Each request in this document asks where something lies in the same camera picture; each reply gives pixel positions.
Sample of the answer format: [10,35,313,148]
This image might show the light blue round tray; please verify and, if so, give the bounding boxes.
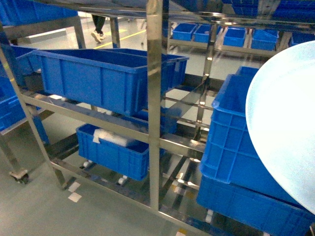
[246,41,315,212]

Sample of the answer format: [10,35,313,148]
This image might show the large blue bin on shelf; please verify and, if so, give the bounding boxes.
[33,48,189,117]

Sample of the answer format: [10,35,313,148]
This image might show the blue crate holding tray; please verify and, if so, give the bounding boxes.
[200,66,297,205]

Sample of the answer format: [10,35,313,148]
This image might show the stainless steel shelf rack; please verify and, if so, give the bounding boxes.
[0,0,315,236]

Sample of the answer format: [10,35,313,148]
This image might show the blue bin with white bag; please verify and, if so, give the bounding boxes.
[76,124,149,181]

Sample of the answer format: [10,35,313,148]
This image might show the white plastic bag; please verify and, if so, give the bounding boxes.
[93,128,138,147]

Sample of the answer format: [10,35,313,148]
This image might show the walking person legs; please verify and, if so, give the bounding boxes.
[91,15,105,43]

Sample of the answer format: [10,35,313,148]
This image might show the blue bin far left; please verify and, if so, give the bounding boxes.
[0,46,40,131]

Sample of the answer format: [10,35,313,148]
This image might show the blue crate under right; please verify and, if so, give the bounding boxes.
[196,176,315,236]

